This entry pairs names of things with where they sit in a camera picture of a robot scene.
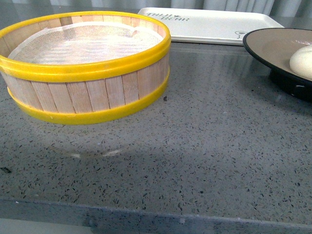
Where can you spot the white mesh steamer liner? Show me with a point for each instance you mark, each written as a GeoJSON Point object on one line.
{"type": "Point", "coordinates": [85, 42]}

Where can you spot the white steamed bun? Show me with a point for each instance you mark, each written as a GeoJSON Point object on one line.
{"type": "Point", "coordinates": [301, 62]}

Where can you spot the yellow rimmed bamboo steamer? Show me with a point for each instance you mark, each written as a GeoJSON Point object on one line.
{"type": "Point", "coordinates": [85, 93]}

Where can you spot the white Taiji Bear tray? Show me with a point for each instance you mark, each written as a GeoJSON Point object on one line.
{"type": "Point", "coordinates": [209, 26]}

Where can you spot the black rimmed tan plate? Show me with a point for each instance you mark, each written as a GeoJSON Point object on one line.
{"type": "Point", "coordinates": [274, 47]}

